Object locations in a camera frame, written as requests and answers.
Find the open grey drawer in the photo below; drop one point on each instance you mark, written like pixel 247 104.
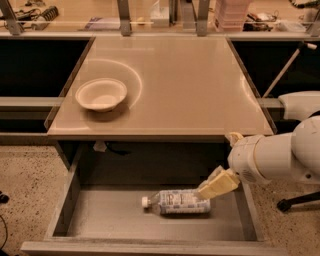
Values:
pixel 100 211

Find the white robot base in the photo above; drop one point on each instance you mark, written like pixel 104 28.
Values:
pixel 300 105

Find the black office chair base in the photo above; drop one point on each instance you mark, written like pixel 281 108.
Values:
pixel 285 204

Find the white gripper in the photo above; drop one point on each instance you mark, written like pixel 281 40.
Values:
pixel 244 159

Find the clear plastic water bottle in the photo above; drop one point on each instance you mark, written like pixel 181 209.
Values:
pixel 182 201

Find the white leaning stick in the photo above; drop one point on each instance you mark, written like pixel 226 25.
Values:
pixel 288 64

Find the grey counter cabinet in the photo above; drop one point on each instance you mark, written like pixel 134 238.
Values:
pixel 182 88

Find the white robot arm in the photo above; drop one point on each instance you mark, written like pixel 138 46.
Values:
pixel 261 159

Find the pink stacked plastic bins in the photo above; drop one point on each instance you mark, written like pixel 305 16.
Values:
pixel 230 15

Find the white paper bowl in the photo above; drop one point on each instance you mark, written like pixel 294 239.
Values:
pixel 101 95

